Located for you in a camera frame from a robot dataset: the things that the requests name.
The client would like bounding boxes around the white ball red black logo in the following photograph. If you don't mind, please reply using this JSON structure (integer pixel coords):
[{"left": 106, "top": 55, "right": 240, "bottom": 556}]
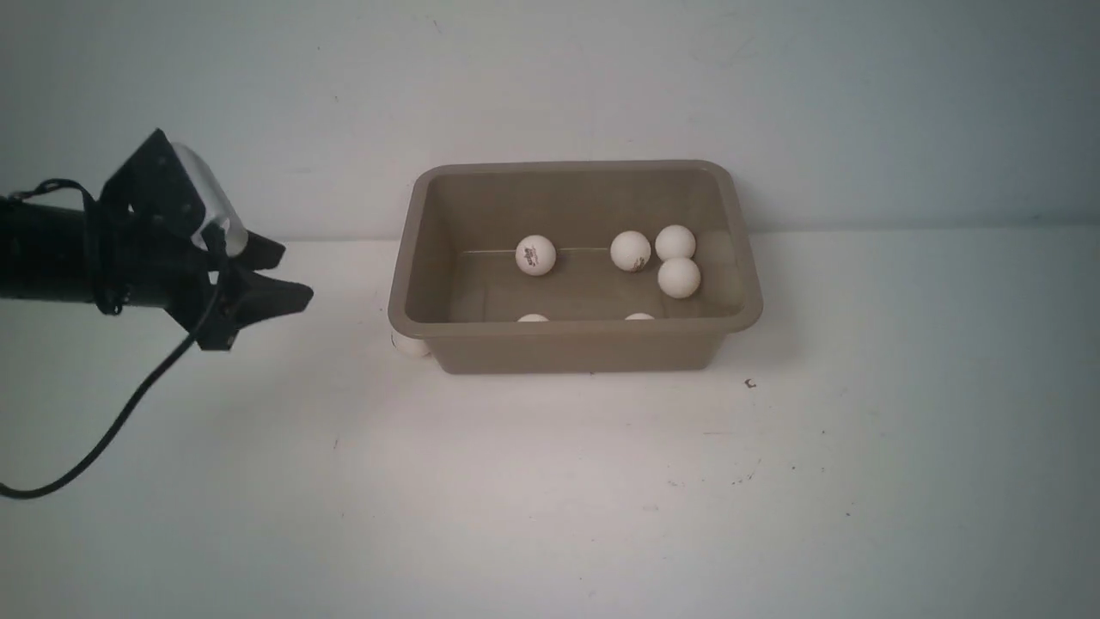
[{"left": 609, "top": 230, "right": 652, "bottom": 272}]

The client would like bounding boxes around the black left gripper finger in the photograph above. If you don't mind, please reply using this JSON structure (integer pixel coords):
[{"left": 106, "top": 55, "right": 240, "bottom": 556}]
[
  {"left": 226, "top": 232, "right": 286, "bottom": 270},
  {"left": 226, "top": 267, "right": 314, "bottom": 332}
]

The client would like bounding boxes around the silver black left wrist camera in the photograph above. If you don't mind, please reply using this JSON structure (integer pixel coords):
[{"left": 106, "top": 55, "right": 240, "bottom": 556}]
[{"left": 99, "top": 128, "right": 250, "bottom": 258}]

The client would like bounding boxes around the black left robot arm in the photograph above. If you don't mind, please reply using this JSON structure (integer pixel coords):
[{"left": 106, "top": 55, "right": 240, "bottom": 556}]
[{"left": 1, "top": 179, "right": 314, "bottom": 352}]

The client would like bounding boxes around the white ball under bin corner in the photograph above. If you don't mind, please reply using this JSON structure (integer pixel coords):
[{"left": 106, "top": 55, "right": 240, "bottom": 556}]
[{"left": 391, "top": 330, "right": 430, "bottom": 358}]

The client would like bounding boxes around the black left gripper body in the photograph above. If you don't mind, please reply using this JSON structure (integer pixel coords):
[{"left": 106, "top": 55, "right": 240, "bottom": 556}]
[{"left": 95, "top": 199, "right": 242, "bottom": 352}]

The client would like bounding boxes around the tan plastic bin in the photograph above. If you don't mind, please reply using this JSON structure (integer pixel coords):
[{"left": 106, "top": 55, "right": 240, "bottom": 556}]
[{"left": 388, "top": 161, "right": 763, "bottom": 375}]

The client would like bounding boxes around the black left camera cable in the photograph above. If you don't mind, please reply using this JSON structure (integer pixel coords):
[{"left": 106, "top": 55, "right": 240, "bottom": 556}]
[{"left": 0, "top": 248, "right": 226, "bottom": 500}]

